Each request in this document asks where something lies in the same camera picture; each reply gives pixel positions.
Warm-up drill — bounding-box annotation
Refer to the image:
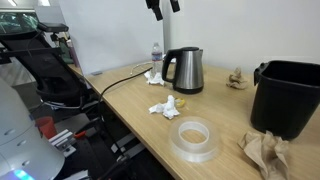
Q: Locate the silver metal cup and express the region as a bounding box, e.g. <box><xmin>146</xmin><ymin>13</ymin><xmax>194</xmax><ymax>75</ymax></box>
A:
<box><xmin>161</xmin><ymin>46</ymin><xmax>205</xmax><ymax>95</ymax></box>

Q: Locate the white backdrop board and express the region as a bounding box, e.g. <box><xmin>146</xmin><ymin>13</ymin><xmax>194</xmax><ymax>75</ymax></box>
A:
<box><xmin>57</xmin><ymin>0</ymin><xmax>165</xmax><ymax>76</ymax></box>

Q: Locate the clear plastic water bottle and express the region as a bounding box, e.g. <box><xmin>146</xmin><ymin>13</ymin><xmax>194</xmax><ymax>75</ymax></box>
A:
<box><xmin>150</xmin><ymin>42</ymin><xmax>164</xmax><ymax>78</ymax></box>

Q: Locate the crumpled white tissue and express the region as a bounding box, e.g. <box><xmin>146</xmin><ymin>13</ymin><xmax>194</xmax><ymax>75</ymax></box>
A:
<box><xmin>148</xmin><ymin>94</ymin><xmax>181</xmax><ymax>120</ymax></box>
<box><xmin>143</xmin><ymin>70</ymin><xmax>166</xmax><ymax>87</ymax></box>

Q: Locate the small crumpled brown paper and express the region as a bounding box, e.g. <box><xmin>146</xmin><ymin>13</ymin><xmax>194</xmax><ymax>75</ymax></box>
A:
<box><xmin>225</xmin><ymin>67</ymin><xmax>249</xmax><ymax>90</ymax></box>

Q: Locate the black office chair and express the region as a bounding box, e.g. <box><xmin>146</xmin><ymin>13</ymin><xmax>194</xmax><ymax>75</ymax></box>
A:
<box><xmin>0</xmin><ymin>22</ymin><xmax>98</xmax><ymax>113</ymax></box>

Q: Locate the dark monitor screen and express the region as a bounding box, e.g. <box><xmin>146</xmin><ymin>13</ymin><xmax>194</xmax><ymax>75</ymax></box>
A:
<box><xmin>0</xmin><ymin>11</ymin><xmax>40</xmax><ymax>35</ymax></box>

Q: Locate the black plastic bin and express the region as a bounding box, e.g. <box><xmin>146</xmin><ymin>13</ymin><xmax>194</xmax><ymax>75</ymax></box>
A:
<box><xmin>250</xmin><ymin>59</ymin><xmax>320</xmax><ymax>141</ymax></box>

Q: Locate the clear tape roll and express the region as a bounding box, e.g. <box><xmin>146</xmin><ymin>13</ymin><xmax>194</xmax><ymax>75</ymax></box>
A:
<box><xmin>169</xmin><ymin>116</ymin><xmax>222</xmax><ymax>164</ymax></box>

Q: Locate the aluminium extrusion bar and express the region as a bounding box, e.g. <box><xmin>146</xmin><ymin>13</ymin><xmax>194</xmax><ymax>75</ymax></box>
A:
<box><xmin>48</xmin><ymin>129</ymin><xmax>78</xmax><ymax>158</ymax></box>

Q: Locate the red cup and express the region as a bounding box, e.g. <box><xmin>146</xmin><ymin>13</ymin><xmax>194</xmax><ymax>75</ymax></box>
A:
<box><xmin>34</xmin><ymin>116</ymin><xmax>58</xmax><ymax>140</ymax></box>

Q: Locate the large crumpled brown paper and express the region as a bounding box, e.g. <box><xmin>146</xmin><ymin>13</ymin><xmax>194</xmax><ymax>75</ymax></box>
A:
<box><xmin>237</xmin><ymin>130</ymin><xmax>290</xmax><ymax>180</ymax></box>

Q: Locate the white cable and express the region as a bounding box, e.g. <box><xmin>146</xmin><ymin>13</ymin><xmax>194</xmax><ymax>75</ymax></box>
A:
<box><xmin>129</xmin><ymin>60</ymin><xmax>154</xmax><ymax>76</ymax></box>

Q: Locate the black power cable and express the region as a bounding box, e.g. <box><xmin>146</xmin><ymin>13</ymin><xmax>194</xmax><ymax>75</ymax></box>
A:
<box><xmin>97</xmin><ymin>66</ymin><xmax>153</xmax><ymax>134</ymax></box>

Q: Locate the red handled tool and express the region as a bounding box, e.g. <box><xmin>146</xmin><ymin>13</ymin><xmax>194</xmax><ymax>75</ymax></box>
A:
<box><xmin>73</xmin><ymin>130</ymin><xmax>88</xmax><ymax>140</ymax></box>

